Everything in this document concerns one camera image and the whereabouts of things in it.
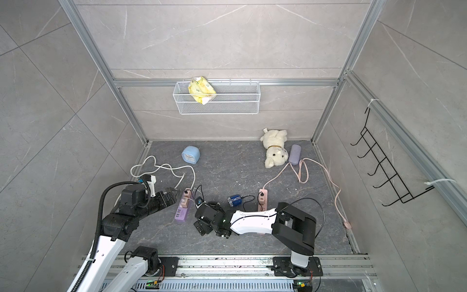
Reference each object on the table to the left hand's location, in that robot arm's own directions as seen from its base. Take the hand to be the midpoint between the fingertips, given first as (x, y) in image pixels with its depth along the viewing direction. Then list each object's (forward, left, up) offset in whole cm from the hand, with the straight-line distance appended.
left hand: (173, 192), depth 75 cm
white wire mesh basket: (+53, -26, +10) cm, 60 cm away
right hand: (-6, -12, -15) cm, 20 cm away
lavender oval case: (+30, -63, -17) cm, 71 cm away
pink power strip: (+1, -39, -13) cm, 41 cm away
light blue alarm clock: (+30, -1, -11) cm, 32 cm away
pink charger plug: (+1, -2, -11) cm, 12 cm away
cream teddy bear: (+39, -51, -11) cm, 65 cm away
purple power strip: (-2, 0, -16) cm, 16 cm away
